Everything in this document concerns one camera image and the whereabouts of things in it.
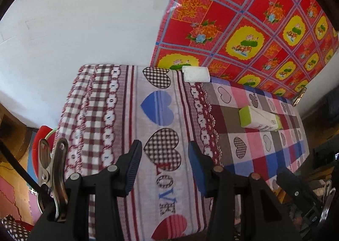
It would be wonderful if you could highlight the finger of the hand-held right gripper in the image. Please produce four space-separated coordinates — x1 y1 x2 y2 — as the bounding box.
277 169 322 206

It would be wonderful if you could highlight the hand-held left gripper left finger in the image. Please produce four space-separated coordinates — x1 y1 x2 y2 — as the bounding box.
26 139 143 241

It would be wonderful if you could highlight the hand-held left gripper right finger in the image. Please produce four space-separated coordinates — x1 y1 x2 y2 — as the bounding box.
188 142 301 241

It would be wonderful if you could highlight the red bucket green rim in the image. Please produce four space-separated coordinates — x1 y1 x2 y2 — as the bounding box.
44 128 59 141

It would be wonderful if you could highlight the metal spring clip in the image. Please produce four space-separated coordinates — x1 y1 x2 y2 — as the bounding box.
37 137 69 222
319 180 336 224

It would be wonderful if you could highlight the white and green box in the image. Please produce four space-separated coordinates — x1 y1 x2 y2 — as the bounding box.
238 106 282 132

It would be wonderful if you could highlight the heart patterned bed sheet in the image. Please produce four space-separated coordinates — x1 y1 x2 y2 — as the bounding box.
57 64 310 240

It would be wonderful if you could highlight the white foam block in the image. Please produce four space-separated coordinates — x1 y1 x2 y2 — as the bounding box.
182 65 211 82

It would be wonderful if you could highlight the red plastic stool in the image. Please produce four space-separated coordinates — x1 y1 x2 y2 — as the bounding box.
31 125 56 175

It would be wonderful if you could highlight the pink foam floor mat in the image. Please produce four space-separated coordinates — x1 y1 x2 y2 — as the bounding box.
0 175 40 228

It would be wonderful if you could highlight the wooden cabinet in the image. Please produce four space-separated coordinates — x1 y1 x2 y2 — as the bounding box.
0 102 35 162

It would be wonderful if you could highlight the polka dot cloth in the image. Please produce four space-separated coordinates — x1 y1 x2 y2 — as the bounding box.
0 215 35 241

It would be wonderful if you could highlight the metal bracket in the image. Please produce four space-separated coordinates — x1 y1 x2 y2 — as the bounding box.
291 87 308 106

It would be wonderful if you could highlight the black cable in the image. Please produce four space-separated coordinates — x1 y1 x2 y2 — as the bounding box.
0 140 45 194

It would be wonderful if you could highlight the red floral wall cloth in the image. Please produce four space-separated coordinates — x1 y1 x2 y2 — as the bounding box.
150 0 339 100

